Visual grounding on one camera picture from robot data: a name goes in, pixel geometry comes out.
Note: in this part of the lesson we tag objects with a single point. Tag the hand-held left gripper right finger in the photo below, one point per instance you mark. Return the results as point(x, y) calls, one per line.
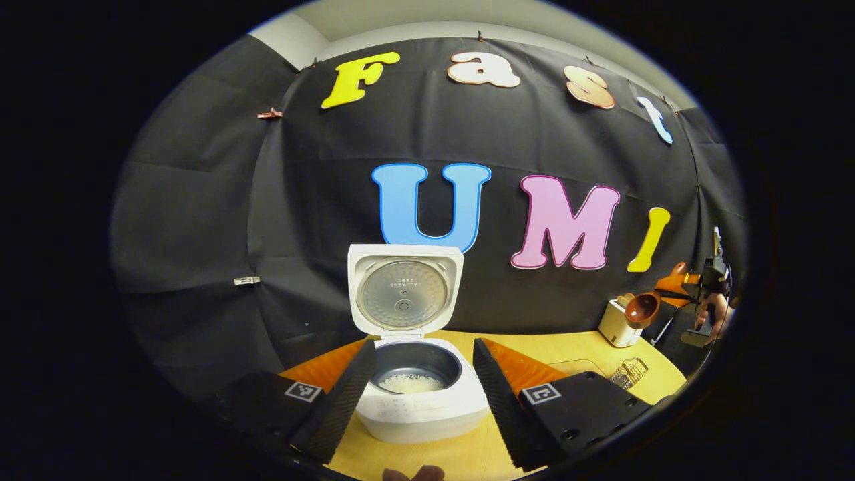
point(507, 414)

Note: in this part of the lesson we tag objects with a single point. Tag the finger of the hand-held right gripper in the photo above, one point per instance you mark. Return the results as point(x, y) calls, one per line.
point(681, 287)

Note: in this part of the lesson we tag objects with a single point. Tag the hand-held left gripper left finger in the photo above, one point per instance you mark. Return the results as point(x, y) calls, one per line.
point(340, 401)

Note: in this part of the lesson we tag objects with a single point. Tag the brown wooden spoon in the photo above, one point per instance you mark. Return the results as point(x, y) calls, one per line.
point(642, 308)

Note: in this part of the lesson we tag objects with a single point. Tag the small white rice portion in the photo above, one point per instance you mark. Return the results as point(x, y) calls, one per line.
point(411, 383)

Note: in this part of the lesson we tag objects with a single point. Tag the white rice cooker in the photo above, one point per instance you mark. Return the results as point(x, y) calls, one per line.
point(414, 417)

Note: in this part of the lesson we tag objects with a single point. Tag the toasted bread slice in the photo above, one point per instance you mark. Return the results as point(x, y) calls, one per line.
point(624, 300)

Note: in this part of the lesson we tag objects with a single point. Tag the white toaster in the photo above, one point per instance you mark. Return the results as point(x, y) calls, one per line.
point(618, 331)

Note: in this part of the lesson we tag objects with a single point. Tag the clear plastic box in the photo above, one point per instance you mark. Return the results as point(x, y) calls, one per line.
point(581, 366)

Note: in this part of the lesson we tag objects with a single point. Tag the silver clip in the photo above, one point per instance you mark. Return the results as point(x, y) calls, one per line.
point(246, 280)

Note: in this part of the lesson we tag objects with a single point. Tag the copper clip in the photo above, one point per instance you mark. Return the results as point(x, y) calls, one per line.
point(270, 113)

